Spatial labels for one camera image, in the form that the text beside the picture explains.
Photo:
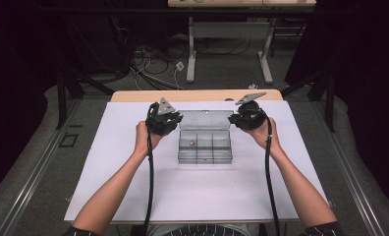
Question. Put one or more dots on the white metal frame desk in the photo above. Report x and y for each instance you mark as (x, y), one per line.
(228, 29)

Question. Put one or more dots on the clear plastic compartment box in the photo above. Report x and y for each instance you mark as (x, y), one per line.
(205, 154)

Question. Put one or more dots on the white power plug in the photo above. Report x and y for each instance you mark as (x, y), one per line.
(179, 66)

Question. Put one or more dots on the person's left hand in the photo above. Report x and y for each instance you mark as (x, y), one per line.
(142, 139)

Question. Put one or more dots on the person's right hand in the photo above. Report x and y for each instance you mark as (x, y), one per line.
(264, 137)

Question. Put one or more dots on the aluminium floor rail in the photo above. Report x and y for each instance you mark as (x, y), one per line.
(353, 177)
(35, 173)

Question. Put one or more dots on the dark curtain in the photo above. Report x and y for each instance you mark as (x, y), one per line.
(12, 98)
(372, 98)

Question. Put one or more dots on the person's black striped clothing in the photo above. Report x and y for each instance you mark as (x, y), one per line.
(202, 231)

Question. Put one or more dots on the wooden table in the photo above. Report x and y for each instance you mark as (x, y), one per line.
(189, 95)

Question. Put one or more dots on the white table sheet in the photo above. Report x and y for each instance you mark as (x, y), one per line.
(199, 190)

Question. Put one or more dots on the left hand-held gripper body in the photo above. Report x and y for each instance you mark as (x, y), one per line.
(161, 123)

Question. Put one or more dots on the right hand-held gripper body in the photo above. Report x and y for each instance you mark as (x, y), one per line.
(251, 118)

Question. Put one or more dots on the black metal stand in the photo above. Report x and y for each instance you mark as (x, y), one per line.
(329, 98)
(62, 98)

